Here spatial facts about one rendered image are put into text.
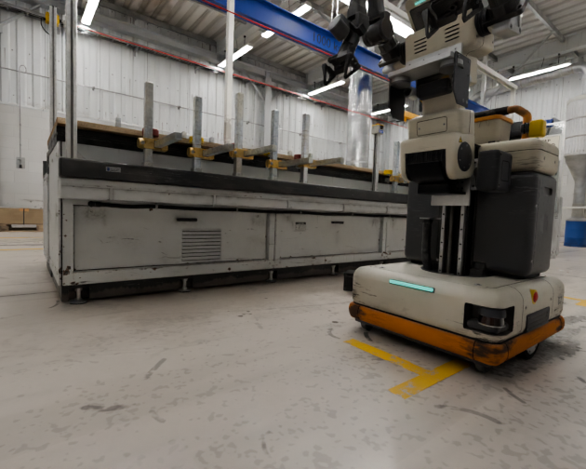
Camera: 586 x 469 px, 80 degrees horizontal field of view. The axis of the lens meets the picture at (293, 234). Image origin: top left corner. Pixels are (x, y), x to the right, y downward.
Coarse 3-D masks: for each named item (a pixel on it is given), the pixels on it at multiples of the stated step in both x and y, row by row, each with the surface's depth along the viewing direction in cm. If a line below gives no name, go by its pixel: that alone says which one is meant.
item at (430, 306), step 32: (384, 288) 138; (416, 288) 127; (448, 288) 118; (480, 288) 112; (512, 288) 116; (544, 288) 129; (384, 320) 137; (416, 320) 127; (448, 320) 117; (480, 320) 110; (512, 320) 111; (544, 320) 129; (448, 352) 120; (480, 352) 108; (512, 352) 110
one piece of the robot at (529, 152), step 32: (544, 128) 141; (512, 160) 131; (544, 160) 129; (416, 192) 163; (480, 192) 140; (512, 192) 131; (544, 192) 134; (416, 224) 163; (448, 224) 147; (480, 224) 140; (512, 224) 131; (544, 224) 134; (416, 256) 164; (448, 256) 144; (480, 256) 140; (512, 256) 131; (544, 256) 136
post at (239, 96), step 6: (240, 96) 197; (240, 102) 198; (240, 108) 198; (240, 114) 198; (240, 120) 199; (234, 126) 200; (240, 126) 199; (234, 132) 200; (240, 132) 199; (234, 138) 200; (240, 138) 199; (234, 144) 200; (240, 144) 200; (234, 162) 201; (240, 162) 200; (234, 168) 201; (240, 168) 201
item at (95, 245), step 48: (48, 144) 210; (96, 144) 174; (96, 240) 180; (144, 240) 195; (192, 240) 212; (240, 240) 233; (288, 240) 258; (336, 240) 289; (384, 240) 323; (96, 288) 181; (144, 288) 196
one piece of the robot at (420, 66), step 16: (448, 48) 121; (416, 64) 121; (432, 64) 119; (448, 64) 113; (464, 64) 116; (400, 80) 129; (448, 80) 123; (464, 80) 117; (400, 96) 137; (416, 96) 136; (432, 96) 129; (464, 96) 117; (400, 112) 137
